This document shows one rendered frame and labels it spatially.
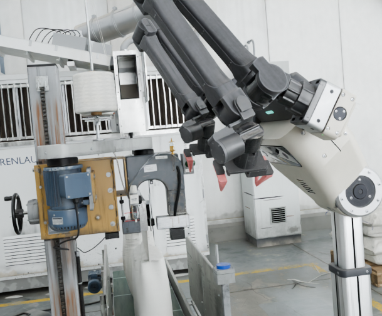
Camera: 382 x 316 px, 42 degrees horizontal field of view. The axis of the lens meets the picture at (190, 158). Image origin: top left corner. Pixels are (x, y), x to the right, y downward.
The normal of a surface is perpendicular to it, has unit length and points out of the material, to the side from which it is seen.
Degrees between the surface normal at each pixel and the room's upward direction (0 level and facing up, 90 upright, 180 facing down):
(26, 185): 90
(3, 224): 90
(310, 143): 90
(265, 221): 90
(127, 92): 44
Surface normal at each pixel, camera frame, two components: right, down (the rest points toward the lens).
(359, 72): 0.17, 0.04
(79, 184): 0.57, 0.00
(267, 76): 0.33, -0.35
